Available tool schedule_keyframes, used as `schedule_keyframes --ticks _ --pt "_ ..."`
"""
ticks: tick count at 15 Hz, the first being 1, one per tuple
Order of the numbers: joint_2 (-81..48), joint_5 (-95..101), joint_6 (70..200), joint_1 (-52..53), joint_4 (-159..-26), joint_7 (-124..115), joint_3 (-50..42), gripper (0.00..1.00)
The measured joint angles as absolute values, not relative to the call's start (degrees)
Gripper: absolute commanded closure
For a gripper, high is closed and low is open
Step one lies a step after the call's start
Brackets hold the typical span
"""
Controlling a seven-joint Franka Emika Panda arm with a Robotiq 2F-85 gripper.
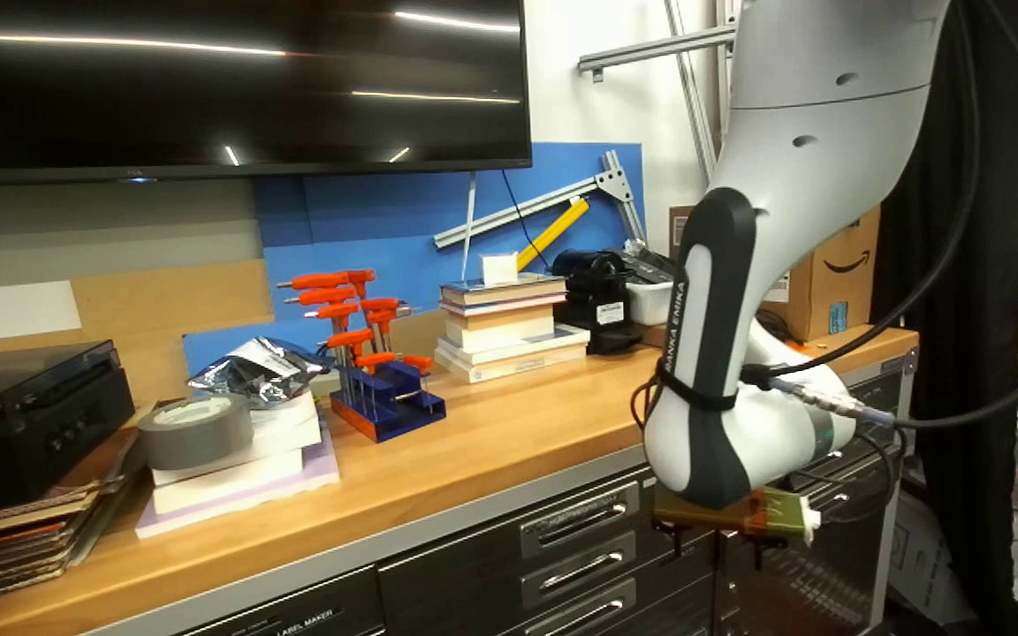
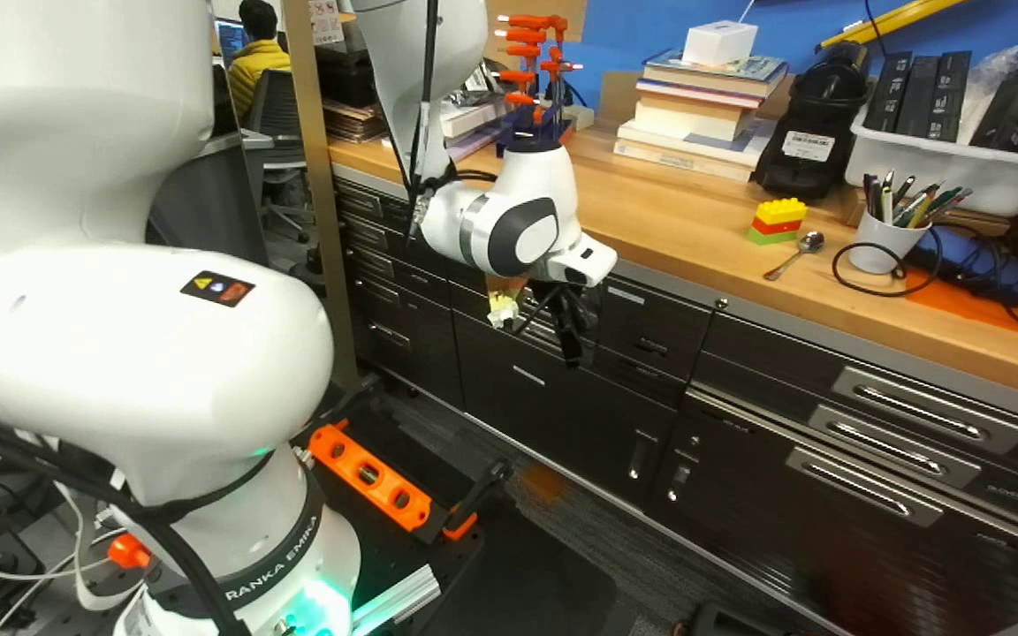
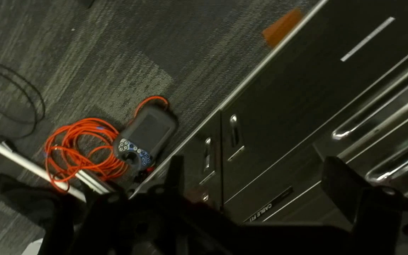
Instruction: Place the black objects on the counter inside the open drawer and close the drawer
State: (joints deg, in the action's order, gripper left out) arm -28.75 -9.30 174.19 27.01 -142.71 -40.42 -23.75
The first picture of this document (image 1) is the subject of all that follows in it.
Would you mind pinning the yellow spirit level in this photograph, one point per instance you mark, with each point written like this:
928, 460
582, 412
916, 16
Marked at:
551, 235

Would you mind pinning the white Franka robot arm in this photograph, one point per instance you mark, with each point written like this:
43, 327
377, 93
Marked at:
793, 116

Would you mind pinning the black cabinet drawer face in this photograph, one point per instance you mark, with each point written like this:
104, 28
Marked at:
298, 607

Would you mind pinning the stack of brown boards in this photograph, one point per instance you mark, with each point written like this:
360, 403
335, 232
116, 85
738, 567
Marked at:
15, 553

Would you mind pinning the black equipment case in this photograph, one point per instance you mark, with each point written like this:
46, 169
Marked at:
24, 427

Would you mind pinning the silver foil bag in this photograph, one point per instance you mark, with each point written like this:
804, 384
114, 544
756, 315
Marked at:
255, 370

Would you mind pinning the blue hex key stand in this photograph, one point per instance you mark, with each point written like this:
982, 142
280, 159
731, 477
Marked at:
395, 407

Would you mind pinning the brown cardboard panel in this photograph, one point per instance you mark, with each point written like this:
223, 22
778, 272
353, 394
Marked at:
175, 312

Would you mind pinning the white paper sheet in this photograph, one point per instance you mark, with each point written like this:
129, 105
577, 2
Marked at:
7, 312

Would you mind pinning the gold camera box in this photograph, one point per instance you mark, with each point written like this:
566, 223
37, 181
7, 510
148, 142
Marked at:
743, 513

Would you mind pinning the aluminium angle bracket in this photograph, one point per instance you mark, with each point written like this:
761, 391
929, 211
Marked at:
531, 206

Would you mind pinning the blue foam board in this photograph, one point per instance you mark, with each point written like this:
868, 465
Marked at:
404, 223

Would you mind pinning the black device on bench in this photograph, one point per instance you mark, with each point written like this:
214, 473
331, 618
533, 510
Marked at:
598, 293

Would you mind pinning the grey duct tape roll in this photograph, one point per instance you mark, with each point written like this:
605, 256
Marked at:
190, 440

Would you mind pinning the aluminium rail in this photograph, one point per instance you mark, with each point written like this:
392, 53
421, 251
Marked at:
651, 52

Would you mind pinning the wide white book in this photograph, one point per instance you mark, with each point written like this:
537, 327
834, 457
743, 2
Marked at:
509, 362

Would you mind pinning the small white box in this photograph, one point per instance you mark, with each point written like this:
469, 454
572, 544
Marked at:
498, 269

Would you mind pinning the black cartridge pack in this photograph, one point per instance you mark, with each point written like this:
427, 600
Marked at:
651, 266

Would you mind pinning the dark cover book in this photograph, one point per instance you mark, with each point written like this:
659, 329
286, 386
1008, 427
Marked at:
501, 291

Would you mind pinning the black curtain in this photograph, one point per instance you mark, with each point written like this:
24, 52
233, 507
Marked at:
981, 470

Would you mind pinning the cardboard Amazon box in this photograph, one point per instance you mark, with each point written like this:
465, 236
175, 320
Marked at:
840, 293

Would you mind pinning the black flat screen monitor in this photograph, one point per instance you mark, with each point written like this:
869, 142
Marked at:
239, 116

